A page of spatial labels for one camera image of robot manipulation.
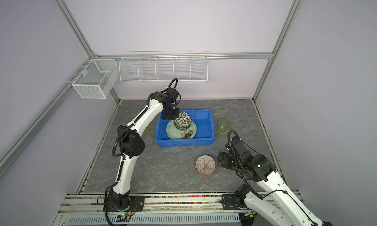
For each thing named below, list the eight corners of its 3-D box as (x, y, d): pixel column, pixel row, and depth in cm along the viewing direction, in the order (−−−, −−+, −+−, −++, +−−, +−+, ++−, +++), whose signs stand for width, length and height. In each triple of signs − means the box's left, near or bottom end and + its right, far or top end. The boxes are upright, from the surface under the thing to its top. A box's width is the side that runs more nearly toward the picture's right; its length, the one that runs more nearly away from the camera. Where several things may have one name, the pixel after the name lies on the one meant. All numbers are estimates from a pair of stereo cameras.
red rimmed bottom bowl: (195, 176, 84) (195, 172, 79) (195, 158, 91) (195, 154, 85) (215, 176, 84) (216, 172, 79) (213, 158, 91) (214, 154, 85)
